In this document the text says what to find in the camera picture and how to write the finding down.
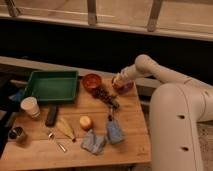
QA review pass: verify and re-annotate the white paper cup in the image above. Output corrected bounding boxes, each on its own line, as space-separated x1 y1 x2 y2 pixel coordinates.
20 97 40 118

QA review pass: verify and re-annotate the black rectangular block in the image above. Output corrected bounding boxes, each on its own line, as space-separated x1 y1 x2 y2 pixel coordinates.
45 106 58 127

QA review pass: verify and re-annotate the green plastic tray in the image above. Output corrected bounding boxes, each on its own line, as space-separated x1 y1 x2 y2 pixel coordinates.
23 71 78 105

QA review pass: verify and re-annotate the blue cloth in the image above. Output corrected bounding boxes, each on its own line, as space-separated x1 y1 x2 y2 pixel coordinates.
81 129 106 155
106 115 124 144

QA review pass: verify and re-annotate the blue cloth left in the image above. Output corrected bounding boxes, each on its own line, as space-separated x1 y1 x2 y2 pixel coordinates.
81 129 106 155

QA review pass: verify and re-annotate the small metal can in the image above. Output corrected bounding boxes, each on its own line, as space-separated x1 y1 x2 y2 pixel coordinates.
8 127 26 143

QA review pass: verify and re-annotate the blue cloth right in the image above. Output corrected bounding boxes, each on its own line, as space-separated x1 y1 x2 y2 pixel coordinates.
106 115 124 144

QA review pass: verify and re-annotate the bunch of dark grapes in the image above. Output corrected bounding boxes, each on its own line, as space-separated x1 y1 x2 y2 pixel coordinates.
92 87 119 109

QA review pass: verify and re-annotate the red bowl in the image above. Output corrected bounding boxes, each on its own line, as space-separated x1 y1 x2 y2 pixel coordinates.
82 74 102 92

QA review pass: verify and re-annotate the yellow apple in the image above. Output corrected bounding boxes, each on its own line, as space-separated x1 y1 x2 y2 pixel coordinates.
79 116 93 131

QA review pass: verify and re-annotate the metal fork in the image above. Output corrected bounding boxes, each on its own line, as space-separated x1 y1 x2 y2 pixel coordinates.
47 131 67 153

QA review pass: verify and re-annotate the purple bowl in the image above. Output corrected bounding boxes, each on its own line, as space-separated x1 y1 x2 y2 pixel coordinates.
112 81 134 94

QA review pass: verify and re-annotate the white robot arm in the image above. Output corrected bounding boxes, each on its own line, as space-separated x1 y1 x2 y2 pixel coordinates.
112 55 213 171

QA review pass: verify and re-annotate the blue object at tray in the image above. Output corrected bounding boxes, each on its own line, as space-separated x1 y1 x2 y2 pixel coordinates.
9 89 24 102

